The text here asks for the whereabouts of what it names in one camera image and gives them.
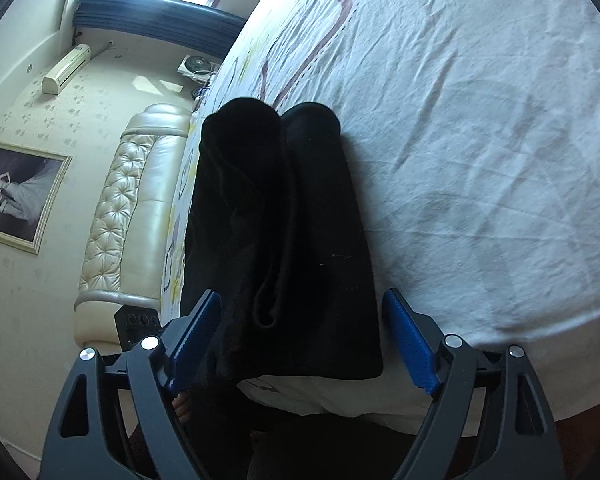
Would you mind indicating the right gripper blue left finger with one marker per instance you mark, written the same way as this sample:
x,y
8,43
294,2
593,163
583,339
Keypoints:
x,y
86,438

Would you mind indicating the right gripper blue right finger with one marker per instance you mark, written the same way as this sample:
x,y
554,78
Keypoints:
x,y
516,438

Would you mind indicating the black pants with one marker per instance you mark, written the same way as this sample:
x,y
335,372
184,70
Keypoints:
x,y
274,229

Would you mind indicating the person left hand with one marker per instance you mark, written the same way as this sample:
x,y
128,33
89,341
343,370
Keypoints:
x,y
181,405

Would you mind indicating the cream tufted leather headboard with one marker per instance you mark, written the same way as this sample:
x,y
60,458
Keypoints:
x,y
126,248

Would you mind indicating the patterned white bed sheet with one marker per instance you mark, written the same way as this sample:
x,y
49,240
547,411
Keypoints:
x,y
471,130

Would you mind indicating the white box fan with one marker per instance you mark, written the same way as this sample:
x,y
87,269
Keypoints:
x,y
197,68

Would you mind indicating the dark blue left curtain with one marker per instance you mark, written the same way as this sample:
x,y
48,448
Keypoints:
x,y
200,28

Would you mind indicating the framed wall picture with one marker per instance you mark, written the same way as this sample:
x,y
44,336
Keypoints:
x,y
29,182

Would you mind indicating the white wall air conditioner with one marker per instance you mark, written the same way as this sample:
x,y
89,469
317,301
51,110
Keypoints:
x,y
64,70

